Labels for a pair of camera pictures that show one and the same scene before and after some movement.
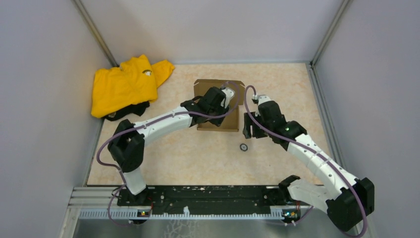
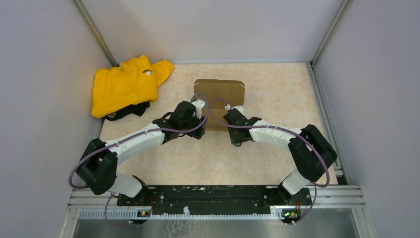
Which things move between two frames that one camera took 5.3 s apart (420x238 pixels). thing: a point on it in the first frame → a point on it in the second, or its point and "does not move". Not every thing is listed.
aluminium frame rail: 103,203 does not move
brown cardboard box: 231,122 does not move
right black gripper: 247,130 → 235,140
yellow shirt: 134,80 does not move
